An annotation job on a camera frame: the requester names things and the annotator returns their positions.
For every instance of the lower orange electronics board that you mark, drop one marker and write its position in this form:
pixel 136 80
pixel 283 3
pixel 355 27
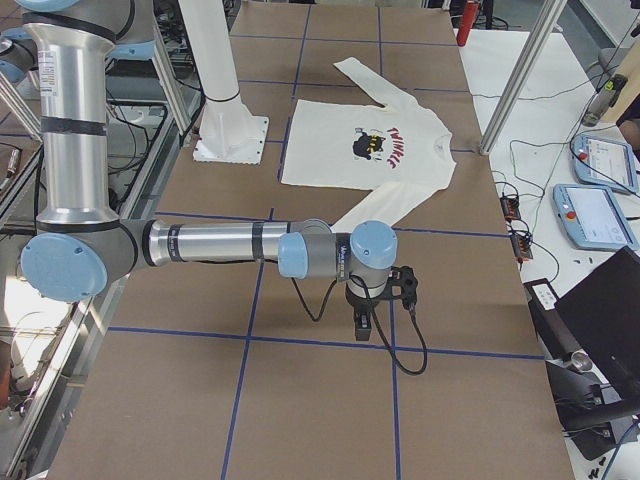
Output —
pixel 521 245

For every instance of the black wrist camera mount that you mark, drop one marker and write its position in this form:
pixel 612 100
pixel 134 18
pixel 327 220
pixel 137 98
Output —
pixel 402 285

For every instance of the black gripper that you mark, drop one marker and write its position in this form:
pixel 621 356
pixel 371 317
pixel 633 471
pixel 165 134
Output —
pixel 362 305

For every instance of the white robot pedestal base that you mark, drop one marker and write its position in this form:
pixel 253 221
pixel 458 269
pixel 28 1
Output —
pixel 228 132

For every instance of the aluminium frame post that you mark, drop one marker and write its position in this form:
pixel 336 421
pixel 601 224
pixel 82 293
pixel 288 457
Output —
pixel 535 42

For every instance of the red cylinder tube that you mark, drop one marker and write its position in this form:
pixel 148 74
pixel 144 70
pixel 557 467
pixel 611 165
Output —
pixel 466 22

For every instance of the cream long sleeve cat shirt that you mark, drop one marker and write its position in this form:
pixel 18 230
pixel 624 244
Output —
pixel 395 149

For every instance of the orange electronics board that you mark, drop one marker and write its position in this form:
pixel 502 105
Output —
pixel 521 245
pixel 510 207

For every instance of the upper blue teach pendant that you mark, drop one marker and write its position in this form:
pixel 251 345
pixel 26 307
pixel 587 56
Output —
pixel 606 162

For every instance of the lower blue teach pendant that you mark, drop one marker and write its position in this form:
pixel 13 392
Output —
pixel 592 218

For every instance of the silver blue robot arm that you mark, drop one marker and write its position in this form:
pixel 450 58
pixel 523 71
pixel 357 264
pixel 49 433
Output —
pixel 18 54
pixel 361 259

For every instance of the upper orange electronics board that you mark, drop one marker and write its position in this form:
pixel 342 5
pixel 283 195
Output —
pixel 510 207

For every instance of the blue teach pendant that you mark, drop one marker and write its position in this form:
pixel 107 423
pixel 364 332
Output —
pixel 592 218
pixel 606 162

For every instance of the aluminium side frame rack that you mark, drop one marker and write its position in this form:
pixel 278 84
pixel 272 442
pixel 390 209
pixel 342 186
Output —
pixel 81 245

